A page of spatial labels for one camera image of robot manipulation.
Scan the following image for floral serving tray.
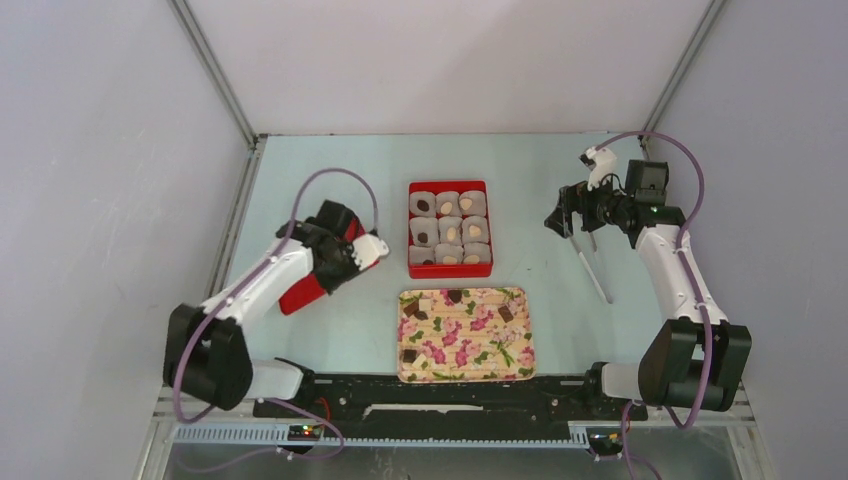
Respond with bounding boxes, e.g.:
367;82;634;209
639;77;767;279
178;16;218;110
397;287;537;384

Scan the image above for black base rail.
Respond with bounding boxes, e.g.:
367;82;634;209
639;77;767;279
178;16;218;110
294;374;625;444

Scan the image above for red chocolate box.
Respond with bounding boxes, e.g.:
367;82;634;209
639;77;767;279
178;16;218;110
407;180;494;280

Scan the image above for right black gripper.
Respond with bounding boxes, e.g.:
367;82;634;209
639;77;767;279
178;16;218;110
544;170;633;238

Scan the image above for white square chocolate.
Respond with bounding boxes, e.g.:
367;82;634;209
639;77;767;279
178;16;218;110
411;354;428;370

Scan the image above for round dark chocolate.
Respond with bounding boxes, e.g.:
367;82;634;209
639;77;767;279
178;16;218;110
446;289;463;304

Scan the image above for striped brown chocolate bar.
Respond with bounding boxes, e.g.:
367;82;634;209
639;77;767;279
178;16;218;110
497;305;516;324

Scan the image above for red box lid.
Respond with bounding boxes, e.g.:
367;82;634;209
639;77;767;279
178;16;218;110
278;218;382;317

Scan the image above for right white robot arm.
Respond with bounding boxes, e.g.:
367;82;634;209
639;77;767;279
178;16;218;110
544;155;752;418

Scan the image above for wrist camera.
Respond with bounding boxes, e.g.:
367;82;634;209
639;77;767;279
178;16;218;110
352;234;390;271
579;147;618;191

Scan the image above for silver serving tongs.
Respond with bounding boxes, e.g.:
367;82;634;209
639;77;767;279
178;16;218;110
562;213;613;305

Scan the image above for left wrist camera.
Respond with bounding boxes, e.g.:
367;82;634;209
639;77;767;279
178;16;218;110
352;234;390;271

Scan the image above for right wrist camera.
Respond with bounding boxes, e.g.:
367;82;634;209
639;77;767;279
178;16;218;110
579;147;618;191

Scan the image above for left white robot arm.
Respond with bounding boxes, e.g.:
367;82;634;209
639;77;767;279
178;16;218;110
163;200;366;417

